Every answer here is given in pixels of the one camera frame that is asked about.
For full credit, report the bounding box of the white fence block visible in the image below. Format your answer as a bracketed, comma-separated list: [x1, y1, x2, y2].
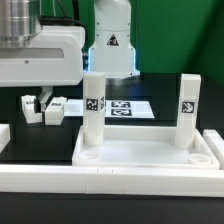
[203, 129, 224, 170]
[0, 124, 10, 153]

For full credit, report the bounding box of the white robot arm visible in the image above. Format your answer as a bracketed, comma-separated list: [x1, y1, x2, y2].
[0, 0, 138, 108]

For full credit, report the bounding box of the white desk tabletop tray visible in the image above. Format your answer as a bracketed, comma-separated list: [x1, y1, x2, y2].
[72, 125, 220, 170]

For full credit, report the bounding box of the white right fence block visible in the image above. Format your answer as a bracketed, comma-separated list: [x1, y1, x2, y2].
[203, 129, 224, 170]

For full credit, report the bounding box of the white marker sheet with tags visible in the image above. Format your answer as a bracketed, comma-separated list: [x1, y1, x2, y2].
[64, 99, 155, 119]

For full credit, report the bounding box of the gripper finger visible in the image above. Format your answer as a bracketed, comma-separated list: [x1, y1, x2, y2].
[34, 86, 53, 113]

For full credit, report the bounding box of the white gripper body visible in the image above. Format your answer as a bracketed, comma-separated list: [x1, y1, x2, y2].
[0, 26, 85, 87]

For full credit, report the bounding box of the white left fence block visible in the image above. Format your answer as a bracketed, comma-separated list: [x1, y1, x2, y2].
[0, 124, 10, 153]

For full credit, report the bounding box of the white front fence bar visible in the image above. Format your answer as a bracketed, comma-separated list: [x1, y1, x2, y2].
[0, 165, 224, 197]

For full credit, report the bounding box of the black cable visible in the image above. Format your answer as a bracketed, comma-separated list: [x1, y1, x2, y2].
[39, 0, 90, 58]

